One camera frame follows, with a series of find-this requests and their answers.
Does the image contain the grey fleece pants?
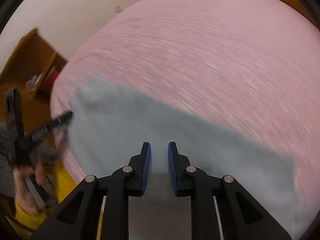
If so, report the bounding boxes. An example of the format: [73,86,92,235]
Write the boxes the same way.
[68,78,295,239]

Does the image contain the wooden bedside cabinet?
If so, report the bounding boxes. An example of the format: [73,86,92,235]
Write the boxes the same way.
[1,28,67,132]

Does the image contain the pink floral bed sheet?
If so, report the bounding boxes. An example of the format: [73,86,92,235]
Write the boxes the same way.
[50,0,319,239]

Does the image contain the person's left hand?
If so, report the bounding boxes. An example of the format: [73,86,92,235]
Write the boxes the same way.
[13,155,48,215]

